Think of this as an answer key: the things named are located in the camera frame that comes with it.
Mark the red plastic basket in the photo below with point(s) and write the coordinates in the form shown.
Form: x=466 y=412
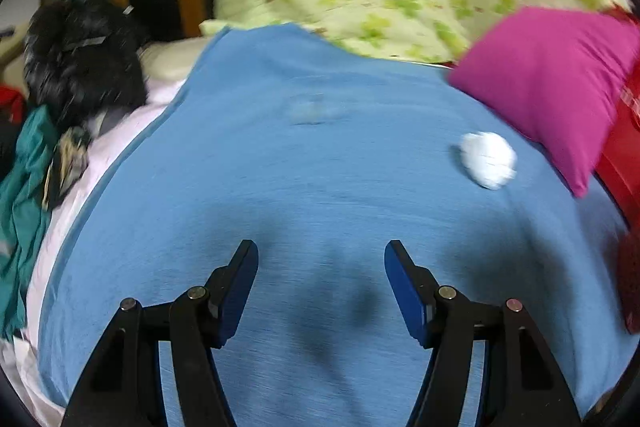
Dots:
x=628 y=280

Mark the red garment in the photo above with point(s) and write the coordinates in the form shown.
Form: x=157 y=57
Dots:
x=12 y=105

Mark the blue towel blanket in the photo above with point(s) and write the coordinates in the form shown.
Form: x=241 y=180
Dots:
x=321 y=341

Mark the white plastic bag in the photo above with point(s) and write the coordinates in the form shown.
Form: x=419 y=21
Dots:
x=488 y=158

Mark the pink bed sheet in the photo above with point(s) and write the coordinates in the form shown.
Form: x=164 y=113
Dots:
x=113 y=135

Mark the black puffer jacket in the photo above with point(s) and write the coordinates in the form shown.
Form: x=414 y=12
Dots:
x=82 y=57

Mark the patterned scarf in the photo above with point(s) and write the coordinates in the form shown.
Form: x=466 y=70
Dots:
x=68 y=164

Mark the red tote bag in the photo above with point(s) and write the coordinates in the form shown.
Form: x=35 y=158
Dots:
x=618 y=166

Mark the clear plastic box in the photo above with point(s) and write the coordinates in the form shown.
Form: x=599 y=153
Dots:
x=316 y=108

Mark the magenta pillow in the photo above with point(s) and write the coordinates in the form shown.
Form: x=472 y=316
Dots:
x=555 y=76

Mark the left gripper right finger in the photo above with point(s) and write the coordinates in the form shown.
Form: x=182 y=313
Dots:
x=496 y=351

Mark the cream leather cushion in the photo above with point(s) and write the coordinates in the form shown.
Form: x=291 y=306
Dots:
x=172 y=61

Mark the teal garment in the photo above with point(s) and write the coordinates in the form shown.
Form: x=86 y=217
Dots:
x=24 y=222

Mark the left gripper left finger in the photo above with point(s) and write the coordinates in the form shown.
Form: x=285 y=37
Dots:
x=121 y=384

